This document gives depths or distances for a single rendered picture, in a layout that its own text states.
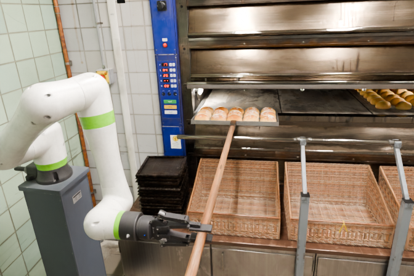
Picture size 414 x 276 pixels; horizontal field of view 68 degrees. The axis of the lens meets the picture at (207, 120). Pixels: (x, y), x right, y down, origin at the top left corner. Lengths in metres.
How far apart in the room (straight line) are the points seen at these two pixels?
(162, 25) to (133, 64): 0.35
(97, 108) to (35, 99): 0.20
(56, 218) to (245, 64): 1.36
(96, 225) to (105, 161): 0.21
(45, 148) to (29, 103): 0.43
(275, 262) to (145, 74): 1.45
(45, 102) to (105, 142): 0.25
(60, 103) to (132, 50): 1.26
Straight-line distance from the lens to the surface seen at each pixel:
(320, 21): 2.02
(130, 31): 2.17
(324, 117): 2.15
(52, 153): 1.41
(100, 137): 1.09
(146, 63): 2.16
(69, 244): 1.56
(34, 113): 0.98
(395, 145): 1.89
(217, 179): 1.27
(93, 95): 1.05
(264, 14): 2.01
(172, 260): 2.12
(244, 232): 1.95
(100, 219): 1.09
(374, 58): 2.13
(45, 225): 1.57
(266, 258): 2.00
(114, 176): 1.15
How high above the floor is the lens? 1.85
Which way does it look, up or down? 20 degrees down
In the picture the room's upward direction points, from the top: 2 degrees counter-clockwise
